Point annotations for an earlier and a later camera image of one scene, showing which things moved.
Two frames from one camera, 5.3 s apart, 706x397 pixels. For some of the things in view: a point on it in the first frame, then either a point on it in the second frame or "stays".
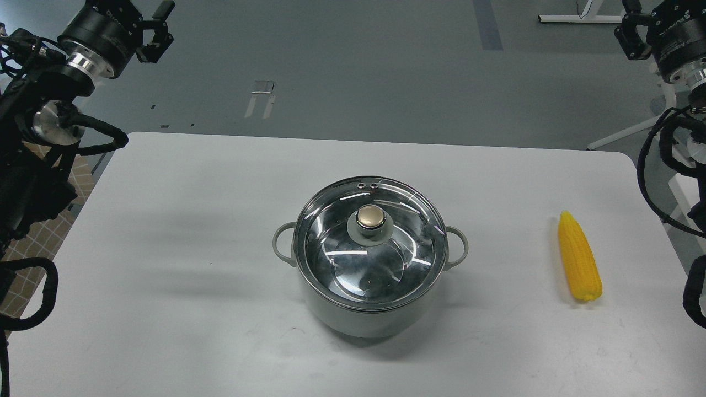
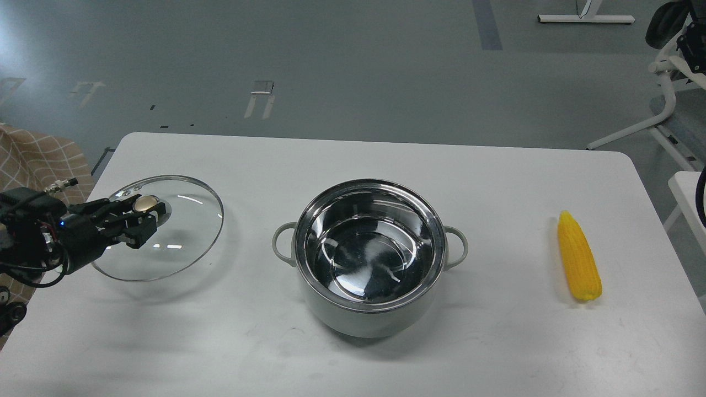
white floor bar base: x=552 y=18 stays
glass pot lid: x=370 y=242 to x=178 y=246
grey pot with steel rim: x=372 y=252 stays
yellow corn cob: x=579 y=257 stays
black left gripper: x=101 y=35 to x=83 y=235
